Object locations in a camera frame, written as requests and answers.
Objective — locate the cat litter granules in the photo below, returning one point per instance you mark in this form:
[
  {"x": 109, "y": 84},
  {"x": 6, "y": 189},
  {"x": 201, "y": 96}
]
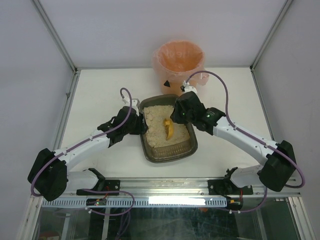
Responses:
[{"x": 156, "y": 134}]

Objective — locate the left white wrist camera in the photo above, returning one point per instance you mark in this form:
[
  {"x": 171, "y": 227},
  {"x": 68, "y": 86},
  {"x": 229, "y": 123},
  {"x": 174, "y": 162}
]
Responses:
[{"x": 134, "y": 103}]

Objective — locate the dark grey litter box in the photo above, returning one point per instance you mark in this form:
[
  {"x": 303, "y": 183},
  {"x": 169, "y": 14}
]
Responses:
[{"x": 172, "y": 152}]

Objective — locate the yellow plastic litter scoop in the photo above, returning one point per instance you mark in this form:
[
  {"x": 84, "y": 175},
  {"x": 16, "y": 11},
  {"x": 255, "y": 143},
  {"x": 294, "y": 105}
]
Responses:
[{"x": 169, "y": 128}]

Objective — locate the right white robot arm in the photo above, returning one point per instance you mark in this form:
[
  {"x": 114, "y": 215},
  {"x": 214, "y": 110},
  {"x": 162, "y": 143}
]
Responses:
[{"x": 276, "y": 161}]

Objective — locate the aluminium mounting rail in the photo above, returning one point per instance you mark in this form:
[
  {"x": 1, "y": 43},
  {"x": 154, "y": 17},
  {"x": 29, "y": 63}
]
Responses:
[{"x": 146, "y": 187}]

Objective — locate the translucent pink bin liner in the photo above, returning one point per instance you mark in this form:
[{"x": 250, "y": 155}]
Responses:
[{"x": 175, "y": 67}]

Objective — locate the white slotted cable duct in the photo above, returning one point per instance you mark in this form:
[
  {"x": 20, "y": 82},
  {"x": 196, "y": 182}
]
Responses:
[{"x": 139, "y": 202}]

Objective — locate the orange trash bin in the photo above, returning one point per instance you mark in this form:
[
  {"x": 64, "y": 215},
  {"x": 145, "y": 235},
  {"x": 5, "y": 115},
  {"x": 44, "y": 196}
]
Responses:
[{"x": 181, "y": 85}]

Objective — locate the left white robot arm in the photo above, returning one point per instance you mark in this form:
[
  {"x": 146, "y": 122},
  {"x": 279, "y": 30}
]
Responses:
[{"x": 51, "y": 174}]

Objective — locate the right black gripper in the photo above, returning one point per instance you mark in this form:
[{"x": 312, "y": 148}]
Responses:
[{"x": 180, "y": 111}]

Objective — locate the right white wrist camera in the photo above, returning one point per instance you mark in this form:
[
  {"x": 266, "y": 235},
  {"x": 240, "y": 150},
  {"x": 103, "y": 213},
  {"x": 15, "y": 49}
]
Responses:
[{"x": 186, "y": 87}]

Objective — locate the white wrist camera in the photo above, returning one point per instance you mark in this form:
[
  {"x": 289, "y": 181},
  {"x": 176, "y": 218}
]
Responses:
[
  {"x": 134, "y": 103},
  {"x": 186, "y": 87}
]

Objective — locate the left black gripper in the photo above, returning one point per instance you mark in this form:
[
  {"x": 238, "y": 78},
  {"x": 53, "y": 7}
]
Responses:
[{"x": 139, "y": 124}]

